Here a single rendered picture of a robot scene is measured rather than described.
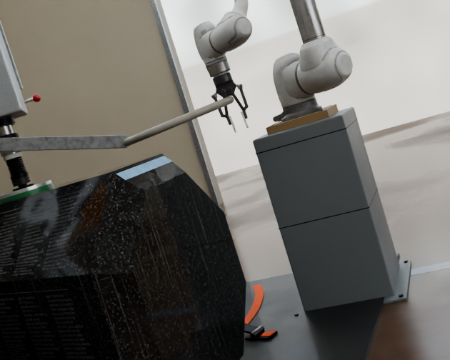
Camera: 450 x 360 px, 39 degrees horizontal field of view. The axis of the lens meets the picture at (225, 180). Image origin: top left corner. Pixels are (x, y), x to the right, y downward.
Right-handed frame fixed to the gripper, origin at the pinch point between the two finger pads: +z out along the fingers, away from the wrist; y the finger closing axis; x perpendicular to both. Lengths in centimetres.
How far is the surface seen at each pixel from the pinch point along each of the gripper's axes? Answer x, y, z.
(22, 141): 21, 78, -22
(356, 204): -6, -33, 49
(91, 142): 15, 55, -13
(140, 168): 47, 35, 2
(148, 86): -473, 96, -67
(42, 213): 55, 69, 4
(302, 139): -10.2, -21.9, 16.2
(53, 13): -498, 173, -188
